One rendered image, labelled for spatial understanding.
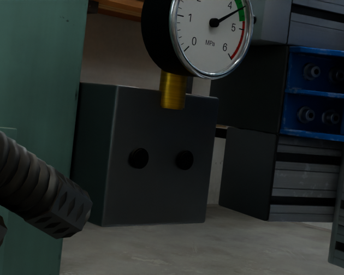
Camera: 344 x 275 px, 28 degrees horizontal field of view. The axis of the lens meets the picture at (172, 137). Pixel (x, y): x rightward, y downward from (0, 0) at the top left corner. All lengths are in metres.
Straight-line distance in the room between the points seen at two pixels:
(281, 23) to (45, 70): 0.35
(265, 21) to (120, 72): 2.95
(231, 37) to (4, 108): 0.13
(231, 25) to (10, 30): 0.12
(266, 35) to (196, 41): 0.31
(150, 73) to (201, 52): 3.38
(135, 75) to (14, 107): 3.30
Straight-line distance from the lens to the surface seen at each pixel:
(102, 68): 3.54
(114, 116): 0.38
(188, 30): 0.37
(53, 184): 0.28
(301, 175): 0.72
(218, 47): 0.39
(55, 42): 0.40
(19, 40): 0.39
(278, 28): 0.69
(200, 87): 4.04
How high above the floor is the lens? 0.61
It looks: 3 degrees down
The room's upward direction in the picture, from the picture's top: 6 degrees clockwise
